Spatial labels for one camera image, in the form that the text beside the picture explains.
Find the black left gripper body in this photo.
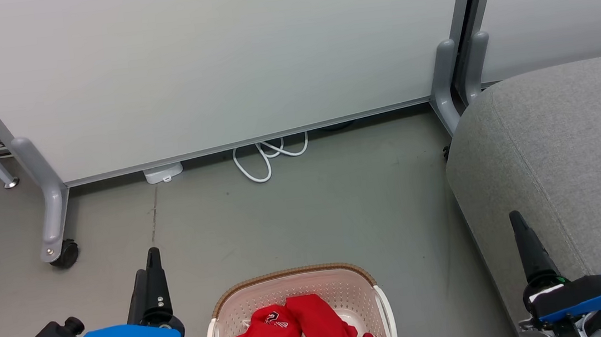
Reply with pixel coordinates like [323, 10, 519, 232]
[128, 311, 186, 337]

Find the grey fabric sofa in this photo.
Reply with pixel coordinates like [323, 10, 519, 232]
[434, 54, 601, 337]

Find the white power adapter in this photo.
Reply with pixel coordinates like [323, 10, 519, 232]
[142, 162, 186, 186]

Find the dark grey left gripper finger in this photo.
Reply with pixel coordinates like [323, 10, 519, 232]
[142, 246, 174, 319]
[122, 269, 153, 326]

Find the white perforated laundry basket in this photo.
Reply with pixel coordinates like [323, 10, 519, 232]
[199, 257, 398, 337]

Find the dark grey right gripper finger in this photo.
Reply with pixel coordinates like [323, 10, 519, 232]
[509, 206, 563, 289]

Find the white looped power cable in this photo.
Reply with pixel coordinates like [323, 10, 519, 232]
[230, 131, 314, 187]

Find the grey partition leg with caster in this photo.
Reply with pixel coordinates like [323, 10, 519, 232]
[10, 132, 82, 274]

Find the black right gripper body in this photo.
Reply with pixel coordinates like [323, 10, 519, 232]
[521, 270, 601, 321]

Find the large white partition board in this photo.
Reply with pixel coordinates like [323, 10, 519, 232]
[0, 0, 487, 195]

